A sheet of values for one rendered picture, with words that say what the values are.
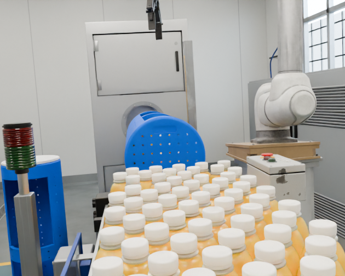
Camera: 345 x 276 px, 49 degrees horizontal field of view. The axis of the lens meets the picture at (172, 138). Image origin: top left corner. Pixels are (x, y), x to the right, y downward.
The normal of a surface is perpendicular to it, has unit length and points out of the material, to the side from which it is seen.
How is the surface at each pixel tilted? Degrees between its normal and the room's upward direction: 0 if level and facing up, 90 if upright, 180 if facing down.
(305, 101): 92
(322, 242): 0
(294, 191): 90
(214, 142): 90
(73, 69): 90
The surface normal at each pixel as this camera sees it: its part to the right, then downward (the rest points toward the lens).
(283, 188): 0.11, 0.09
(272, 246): -0.06, -0.99
